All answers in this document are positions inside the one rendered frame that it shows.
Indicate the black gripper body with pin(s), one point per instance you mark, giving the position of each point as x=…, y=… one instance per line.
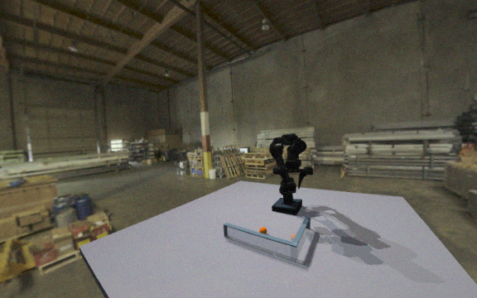
x=278, y=170

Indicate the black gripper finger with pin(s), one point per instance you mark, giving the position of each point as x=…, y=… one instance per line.
x=284, y=177
x=300, y=179

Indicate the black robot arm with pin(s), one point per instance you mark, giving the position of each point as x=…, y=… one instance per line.
x=297, y=146

